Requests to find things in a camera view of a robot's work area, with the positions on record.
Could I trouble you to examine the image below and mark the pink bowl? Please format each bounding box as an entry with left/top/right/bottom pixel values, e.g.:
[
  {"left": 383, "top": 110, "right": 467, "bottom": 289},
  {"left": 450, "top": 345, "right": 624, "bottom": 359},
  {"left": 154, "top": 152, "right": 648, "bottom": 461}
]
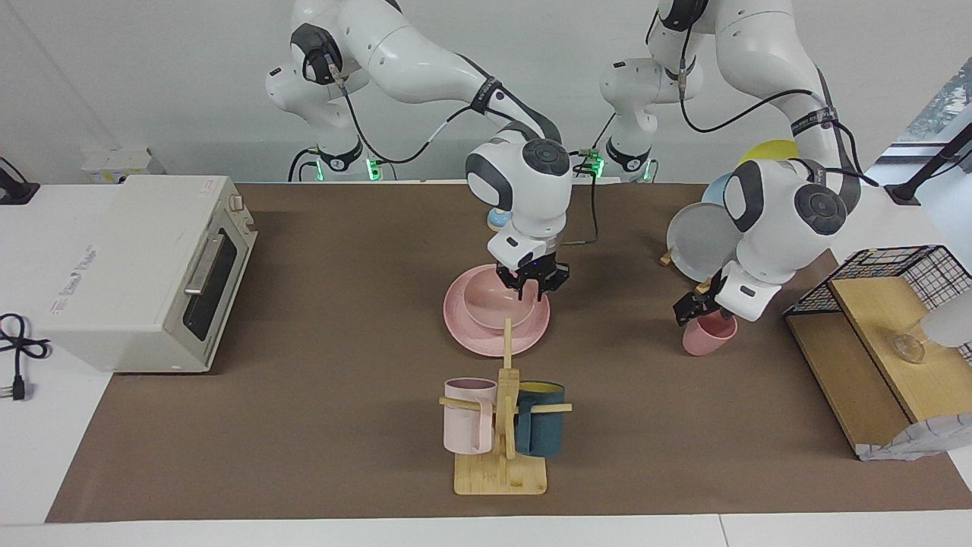
[{"left": 464, "top": 266, "right": 536, "bottom": 330}]

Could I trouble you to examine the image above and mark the pink cup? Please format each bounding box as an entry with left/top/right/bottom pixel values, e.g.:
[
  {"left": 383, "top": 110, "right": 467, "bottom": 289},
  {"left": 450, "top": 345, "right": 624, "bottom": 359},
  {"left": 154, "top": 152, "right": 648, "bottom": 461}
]
[{"left": 682, "top": 313, "right": 738, "bottom": 356}]

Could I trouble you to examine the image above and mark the wooden plate rack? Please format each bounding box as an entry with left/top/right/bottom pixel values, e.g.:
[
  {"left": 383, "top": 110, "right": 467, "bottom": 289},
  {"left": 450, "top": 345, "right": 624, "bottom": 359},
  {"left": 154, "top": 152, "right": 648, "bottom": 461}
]
[{"left": 659, "top": 247, "right": 716, "bottom": 296}]

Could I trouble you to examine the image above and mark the grey plate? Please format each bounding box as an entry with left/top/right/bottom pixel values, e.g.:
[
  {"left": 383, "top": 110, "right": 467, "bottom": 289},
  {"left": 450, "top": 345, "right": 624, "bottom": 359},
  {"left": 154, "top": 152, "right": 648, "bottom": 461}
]
[{"left": 667, "top": 202, "right": 745, "bottom": 282}]

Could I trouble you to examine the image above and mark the pink plate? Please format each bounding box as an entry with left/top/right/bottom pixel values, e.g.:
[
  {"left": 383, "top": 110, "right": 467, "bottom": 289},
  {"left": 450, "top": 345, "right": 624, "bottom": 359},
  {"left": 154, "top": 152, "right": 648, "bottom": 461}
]
[{"left": 443, "top": 264, "right": 551, "bottom": 358}]

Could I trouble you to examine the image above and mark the light blue plate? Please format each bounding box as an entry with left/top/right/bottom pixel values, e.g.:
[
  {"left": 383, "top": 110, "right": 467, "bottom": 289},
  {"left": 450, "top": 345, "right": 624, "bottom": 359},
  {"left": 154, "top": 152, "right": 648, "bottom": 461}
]
[{"left": 700, "top": 173, "right": 734, "bottom": 207}]

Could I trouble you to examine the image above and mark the dark teal mug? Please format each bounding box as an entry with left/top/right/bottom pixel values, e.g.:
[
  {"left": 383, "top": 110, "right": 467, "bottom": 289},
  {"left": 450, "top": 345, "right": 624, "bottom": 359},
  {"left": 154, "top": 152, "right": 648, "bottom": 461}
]
[{"left": 515, "top": 381, "right": 566, "bottom": 457}]

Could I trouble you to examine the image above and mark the pale pink mug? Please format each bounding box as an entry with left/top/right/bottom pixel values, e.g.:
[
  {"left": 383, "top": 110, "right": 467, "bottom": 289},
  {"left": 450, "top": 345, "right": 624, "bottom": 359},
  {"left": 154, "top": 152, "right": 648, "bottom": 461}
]
[{"left": 443, "top": 378, "right": 498, "bottom": 455}]

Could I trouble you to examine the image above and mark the wooden two-tier shelf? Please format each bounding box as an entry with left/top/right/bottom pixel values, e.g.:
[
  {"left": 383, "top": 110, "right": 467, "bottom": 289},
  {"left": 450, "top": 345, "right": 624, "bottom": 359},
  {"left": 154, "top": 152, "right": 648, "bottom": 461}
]
[{"left": 786, "top": 275, "right": 972, "bottom": 457}]

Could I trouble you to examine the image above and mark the yellow plate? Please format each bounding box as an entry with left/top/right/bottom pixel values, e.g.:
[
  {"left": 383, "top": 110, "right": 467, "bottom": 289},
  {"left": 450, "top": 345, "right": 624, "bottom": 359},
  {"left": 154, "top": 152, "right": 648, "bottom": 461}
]
[{"left": 740, "top": 140, "right": 802, "bottom": 165}]

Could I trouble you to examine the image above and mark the wooden mug tree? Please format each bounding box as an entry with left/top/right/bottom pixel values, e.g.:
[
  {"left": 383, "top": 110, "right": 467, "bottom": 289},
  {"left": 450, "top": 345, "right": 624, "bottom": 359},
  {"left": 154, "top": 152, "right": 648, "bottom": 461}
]
[{"left": 439, "top": 318, "right": 573, "bottom": 496}]

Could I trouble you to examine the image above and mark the clear glass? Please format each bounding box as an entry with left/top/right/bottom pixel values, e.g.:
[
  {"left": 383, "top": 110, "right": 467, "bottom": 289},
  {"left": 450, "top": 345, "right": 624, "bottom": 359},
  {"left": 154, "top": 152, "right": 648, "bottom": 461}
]
[{"left": 892, "top": 323, "right": 927, "bottom": 364}]

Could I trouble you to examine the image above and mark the brown table mat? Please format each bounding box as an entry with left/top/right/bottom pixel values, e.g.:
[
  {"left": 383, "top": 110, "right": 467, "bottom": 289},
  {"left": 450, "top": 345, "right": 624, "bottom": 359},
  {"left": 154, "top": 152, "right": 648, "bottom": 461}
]
[{"left": 46, "top": 182, "right": 972, "bottom": 523}]

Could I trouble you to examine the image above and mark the frosted white container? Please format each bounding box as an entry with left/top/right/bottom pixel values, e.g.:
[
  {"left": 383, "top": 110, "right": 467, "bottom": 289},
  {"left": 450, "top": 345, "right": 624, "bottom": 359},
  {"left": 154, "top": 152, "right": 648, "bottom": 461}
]
[{"left": 920, "top": 292, "right": 972, "bottom": 349}]

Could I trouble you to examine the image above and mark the crumpled white paper bag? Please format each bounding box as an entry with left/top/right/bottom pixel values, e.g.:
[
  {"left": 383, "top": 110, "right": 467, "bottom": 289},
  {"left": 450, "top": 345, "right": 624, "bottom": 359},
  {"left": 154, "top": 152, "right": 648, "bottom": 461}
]
[{"left": 858, "top": 413, "right": 972, "bottom": 462}]

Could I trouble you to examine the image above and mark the black stand with pole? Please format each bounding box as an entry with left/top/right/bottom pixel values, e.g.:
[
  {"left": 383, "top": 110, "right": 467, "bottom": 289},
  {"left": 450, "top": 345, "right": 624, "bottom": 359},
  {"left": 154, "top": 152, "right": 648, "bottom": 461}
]
[{"left": 885, "top": 122, "right": 972, "bottom": 206}]

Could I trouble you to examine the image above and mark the white toaster oven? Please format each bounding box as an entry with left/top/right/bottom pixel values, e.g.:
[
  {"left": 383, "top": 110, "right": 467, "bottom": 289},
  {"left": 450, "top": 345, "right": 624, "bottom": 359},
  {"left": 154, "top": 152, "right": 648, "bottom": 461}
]
[{"left": 34, "top": 175, "right": 258, "bottom": 374}]

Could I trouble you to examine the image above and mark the white box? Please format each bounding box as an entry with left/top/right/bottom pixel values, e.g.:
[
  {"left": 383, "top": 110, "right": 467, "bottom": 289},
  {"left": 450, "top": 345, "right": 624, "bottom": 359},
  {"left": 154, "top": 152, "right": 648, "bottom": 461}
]
[{"left": 82, "top": 148, "right": 164, "bottom": 184}]

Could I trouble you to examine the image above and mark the black left base cable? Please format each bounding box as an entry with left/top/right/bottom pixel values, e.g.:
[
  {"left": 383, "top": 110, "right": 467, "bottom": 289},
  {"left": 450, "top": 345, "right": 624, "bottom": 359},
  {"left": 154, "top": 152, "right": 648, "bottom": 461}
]
[{"left": 573, "top": 114, "right": 617, "bottom": 179}]

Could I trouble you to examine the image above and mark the black base cable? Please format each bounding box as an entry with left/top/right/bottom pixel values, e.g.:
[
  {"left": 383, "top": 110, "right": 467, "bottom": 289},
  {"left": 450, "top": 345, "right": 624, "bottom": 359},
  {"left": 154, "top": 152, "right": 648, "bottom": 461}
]
[
  {"left": 287, "top": 148, "right": 320, "bottom": 183},
  {"left": 573, "top": 114, "right": 617, "bottom": 179}
]

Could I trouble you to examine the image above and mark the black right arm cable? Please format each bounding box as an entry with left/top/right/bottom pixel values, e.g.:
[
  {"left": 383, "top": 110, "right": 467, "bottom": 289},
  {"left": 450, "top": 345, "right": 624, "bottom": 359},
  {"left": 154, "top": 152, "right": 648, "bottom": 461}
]
[{"left": 330, "top": 65, "right": 602, "bottom": 248}]

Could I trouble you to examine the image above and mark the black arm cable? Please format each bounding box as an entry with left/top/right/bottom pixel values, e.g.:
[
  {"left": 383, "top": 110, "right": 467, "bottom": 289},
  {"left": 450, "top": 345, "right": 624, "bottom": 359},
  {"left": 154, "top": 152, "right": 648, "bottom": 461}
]
[
  {"left": 678, "top": 53, "right": 880, "bottom": 187},
  {"left": 330, "top": 65, "right": 602, "bottom": 248}
]

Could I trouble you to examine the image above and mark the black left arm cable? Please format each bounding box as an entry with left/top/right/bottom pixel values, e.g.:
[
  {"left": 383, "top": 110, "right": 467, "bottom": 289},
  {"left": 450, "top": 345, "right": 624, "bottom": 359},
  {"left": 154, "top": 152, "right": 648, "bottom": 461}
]
[{"left": 678, "top": 53, "right": 880, "bottom": 187}]

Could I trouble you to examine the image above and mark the black wire basket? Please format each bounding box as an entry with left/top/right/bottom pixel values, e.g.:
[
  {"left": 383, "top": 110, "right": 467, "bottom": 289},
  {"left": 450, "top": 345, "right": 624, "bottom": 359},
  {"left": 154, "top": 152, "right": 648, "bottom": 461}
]
[{"left": 783, "top": 245, "right": 972, "bottom": 365}]

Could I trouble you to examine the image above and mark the black right base cable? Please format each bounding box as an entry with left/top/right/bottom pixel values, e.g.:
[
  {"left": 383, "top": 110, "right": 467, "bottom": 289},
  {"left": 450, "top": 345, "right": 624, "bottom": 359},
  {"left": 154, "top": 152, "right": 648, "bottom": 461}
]
[{"left": 287, "top": 148, "right": 320, "bottom": 183}]

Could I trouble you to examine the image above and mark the black power cord with plug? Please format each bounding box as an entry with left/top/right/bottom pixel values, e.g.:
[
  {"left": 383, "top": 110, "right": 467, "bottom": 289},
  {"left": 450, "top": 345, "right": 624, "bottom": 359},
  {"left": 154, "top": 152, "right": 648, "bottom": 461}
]
[{"left": 0, "top": 313, "right": 52, "bottom": 401}]

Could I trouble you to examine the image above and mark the black clamp mount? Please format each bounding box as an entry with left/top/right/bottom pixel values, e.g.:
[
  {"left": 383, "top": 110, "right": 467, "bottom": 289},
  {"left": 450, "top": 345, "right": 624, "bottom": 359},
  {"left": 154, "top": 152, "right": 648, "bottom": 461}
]
[{"left": 0, "top": 157, "right": 40, "bottom": 204}]

